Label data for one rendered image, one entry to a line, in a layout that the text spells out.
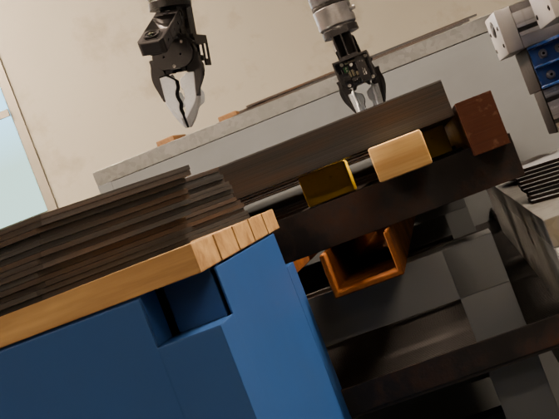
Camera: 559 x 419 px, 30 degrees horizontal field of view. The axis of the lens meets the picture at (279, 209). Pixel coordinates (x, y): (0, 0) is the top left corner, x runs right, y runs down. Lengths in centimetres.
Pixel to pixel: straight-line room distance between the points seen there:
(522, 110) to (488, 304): 158
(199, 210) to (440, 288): 34
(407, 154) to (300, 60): 399
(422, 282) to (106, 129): 408
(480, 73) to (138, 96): 272
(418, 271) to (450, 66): 158
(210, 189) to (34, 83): 432
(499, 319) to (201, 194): 40
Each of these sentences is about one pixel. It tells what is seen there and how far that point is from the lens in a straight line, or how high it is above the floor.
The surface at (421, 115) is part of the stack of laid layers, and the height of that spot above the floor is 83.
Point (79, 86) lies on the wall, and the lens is 527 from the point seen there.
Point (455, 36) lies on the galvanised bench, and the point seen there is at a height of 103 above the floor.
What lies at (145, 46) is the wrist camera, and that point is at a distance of 166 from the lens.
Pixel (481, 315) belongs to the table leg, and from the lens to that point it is 123.
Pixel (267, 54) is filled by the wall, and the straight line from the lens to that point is 512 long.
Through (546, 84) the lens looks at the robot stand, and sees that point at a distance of 214.
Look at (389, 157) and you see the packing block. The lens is 112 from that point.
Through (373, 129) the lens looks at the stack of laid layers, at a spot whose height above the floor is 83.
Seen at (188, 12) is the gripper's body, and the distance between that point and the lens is 180.
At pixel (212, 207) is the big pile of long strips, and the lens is 103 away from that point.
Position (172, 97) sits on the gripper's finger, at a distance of 174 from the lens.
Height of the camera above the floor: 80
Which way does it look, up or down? 1 degrees down
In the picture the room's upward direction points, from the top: 21 degrees counter-clockwise
